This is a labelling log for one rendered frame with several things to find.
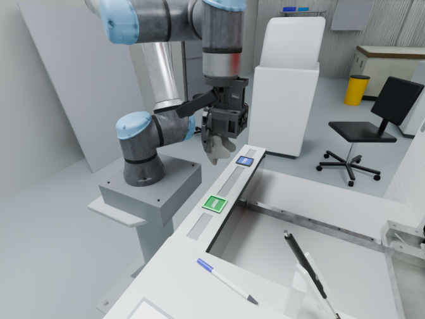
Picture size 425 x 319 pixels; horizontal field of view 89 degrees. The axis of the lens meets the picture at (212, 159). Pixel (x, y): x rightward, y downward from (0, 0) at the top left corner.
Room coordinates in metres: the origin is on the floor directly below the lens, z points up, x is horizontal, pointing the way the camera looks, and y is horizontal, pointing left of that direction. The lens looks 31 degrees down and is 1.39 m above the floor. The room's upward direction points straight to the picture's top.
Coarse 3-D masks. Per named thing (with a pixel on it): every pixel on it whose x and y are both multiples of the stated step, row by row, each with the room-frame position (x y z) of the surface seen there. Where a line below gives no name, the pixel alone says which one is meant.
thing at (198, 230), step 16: (256, 160) 0.71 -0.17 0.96; (224, 176) 0.60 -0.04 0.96; (240, 176) 0.60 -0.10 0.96; (208, 192) 0.52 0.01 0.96; (224, 192) 0.52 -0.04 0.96; (224, 208) 0.45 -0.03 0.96; (192, 224) 0.39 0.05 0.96; (208, 224) 0.39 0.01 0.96; (192, 240) 0.34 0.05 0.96; (208, 240) 0.34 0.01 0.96
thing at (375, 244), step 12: (252, 204) 0.58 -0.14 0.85; (264, 204) 0.58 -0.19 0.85; (276, 216) 0.55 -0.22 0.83; (288, 216) 0.53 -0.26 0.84; (300, 216) 0.52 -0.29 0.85; (312, 228) 0.49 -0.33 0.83; (324, 228) 0.48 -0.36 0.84; (336, 228) 0.47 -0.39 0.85; (348, 240) 0.45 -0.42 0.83; (360, 240) 0.44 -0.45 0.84; (372, 240) 0.43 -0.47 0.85
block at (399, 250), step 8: (392, 248) 0.37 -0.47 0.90; (400, 248) 0.36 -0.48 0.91; (408, 248) 0.36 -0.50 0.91; (416, 248) 0.36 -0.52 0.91; (392, 256) 0.35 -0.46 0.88; (400, 256) 0.35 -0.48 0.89; (408, 256) 0.34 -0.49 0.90; (416, 256) 0.33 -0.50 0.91; (424, 256) 0.33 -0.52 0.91; (416, 264) 0.33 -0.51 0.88; (424, 264) 0.32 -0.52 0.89
